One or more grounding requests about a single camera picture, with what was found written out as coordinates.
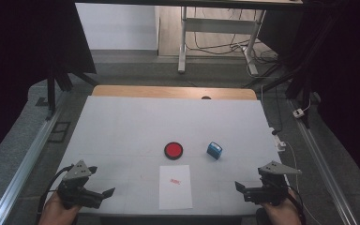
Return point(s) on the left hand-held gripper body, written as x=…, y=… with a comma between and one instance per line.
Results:
x=75, y=193

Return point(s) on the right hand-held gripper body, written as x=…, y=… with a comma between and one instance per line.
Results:
x=268, y=195

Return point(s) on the blue stamp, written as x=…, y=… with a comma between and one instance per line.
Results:
x=214, y=150

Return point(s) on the white paper sheet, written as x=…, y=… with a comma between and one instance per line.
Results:
x=175, y=197

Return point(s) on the round red ink pad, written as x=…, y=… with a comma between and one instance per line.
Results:
x=173, y=150

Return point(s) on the person's right hand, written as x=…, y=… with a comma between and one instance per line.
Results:
x=284, y=215

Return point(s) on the person's left hand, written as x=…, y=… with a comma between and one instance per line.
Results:
x=57, y=215

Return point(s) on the black metal stand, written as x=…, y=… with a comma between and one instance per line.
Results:
x=296, y=84
x=51, y=93

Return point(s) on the small white adapter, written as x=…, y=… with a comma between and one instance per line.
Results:
x=298, y=113

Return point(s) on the wooden table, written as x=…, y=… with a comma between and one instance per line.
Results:
x=156, y=91

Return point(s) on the black curtain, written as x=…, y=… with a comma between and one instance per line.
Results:
x=347, y=78
x=22, y=62

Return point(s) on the aluminium rail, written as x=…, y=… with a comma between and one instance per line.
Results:
x=25, y=165
x=322, y=168

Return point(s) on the white metal desk frame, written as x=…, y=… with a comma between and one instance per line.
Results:
x=218, y=25

